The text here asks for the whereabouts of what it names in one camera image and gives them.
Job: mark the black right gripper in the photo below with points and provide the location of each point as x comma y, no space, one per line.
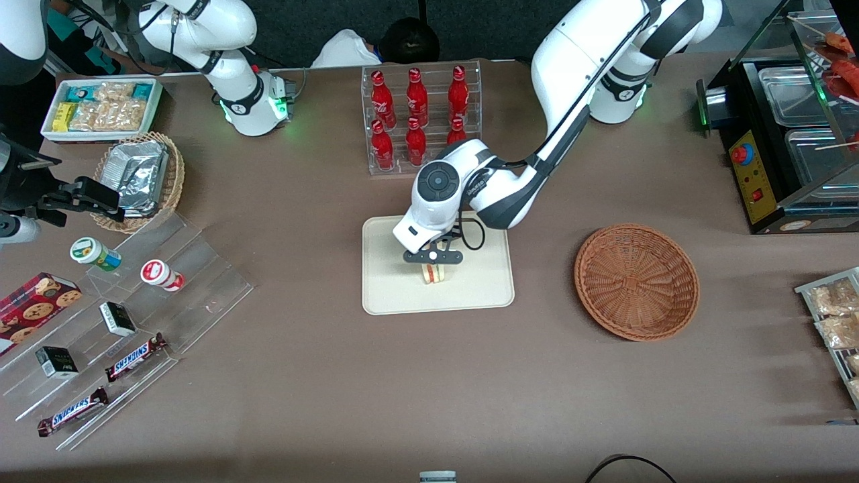
19,190

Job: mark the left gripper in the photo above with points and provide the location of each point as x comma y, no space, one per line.
449,234

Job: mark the layered sandwich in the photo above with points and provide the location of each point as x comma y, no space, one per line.
433,274

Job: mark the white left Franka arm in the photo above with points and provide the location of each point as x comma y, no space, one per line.
577,54

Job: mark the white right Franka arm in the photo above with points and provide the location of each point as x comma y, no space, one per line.
228,40

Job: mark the cream rectangular serving tray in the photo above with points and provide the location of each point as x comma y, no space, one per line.
483,282

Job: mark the white snack tray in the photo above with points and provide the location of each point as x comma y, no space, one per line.
47,127

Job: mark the small light wicker basket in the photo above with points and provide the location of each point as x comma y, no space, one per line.
173,181

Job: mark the large brown wicker basket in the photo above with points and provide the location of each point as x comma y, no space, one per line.
636,282

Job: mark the grey tray of snack bags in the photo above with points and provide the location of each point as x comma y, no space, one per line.
805,292

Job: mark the green sunflower lidded cup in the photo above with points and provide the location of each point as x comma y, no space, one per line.
92,253

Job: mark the silver foil wrapped packet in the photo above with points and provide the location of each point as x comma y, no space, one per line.
139,184
127,153

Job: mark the yellow snack pack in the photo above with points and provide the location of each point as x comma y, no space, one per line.
64,117

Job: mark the clear bag of granola bars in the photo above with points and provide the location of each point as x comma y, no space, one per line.
114,90
111,115

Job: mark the teal snack pack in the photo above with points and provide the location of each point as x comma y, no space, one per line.
143,91
78,94

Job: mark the red lidded yogurt cup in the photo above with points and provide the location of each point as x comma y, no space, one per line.
160,274

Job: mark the red cola bottle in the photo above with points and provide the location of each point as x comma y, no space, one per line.
416,142
381,94
417,92
456,131
458,90
382,146

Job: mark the red plaid cookie box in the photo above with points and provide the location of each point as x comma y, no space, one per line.
37,308

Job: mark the small black carton box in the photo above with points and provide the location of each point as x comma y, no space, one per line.
57,362
118,319

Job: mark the clear acrylic bottle rack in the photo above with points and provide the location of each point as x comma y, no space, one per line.
435,107

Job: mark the clear acrylic stepped display stand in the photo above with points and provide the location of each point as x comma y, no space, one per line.
201,295

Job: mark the Snickers chocolate bar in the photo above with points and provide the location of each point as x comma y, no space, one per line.
136,357
72,412

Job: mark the black round object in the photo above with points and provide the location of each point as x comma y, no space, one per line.
409,41

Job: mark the grey device edge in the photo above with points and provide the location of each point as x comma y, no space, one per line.
437,477

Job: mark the white plastic bag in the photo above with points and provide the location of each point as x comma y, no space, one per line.
345,50

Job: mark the black glass food warmer case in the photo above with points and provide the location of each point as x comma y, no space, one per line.
758,181

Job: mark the stainless steel food pan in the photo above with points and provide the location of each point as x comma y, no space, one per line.
815,154
795,94

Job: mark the clear bag of beige snacks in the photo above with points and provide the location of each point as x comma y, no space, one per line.
853,363
835,296
840,331

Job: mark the red sausage on skewer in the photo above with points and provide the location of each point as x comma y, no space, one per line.
847,77
840,41

